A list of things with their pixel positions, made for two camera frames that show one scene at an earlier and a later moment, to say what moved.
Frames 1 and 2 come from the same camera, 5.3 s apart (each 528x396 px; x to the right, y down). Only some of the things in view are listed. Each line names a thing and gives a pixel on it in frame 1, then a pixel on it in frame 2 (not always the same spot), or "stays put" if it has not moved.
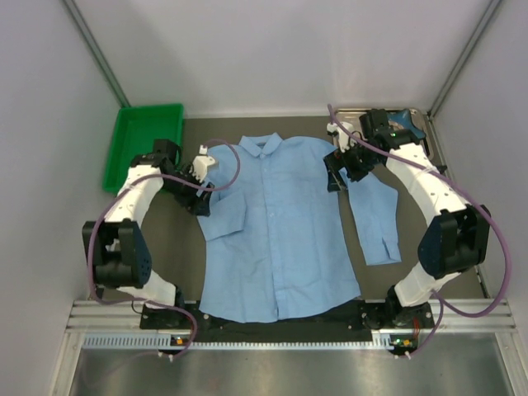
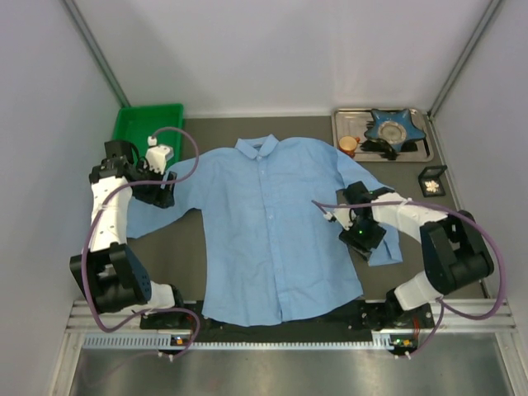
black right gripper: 338,169 to 356,245
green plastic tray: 133,134 stays put
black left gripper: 198,198 to 161,195
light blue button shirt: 275,242 stays put
